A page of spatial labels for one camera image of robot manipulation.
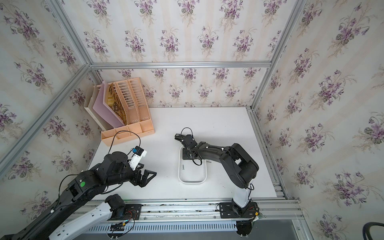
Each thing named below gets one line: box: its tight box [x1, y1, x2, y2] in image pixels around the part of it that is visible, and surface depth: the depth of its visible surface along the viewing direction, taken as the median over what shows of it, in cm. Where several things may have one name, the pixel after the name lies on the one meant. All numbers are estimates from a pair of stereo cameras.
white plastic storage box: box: [178, 146, 208, 184], surface depth 87 cm
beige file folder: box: [84, 81, 112, 131], surface depth 87 cm
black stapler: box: [174, 133, 186, 142], surface depth 102 cm
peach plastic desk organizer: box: [95, 77, 155, 147], surface depth 103 cm
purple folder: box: [92, 80, 125, 128], surface depth 88 cm
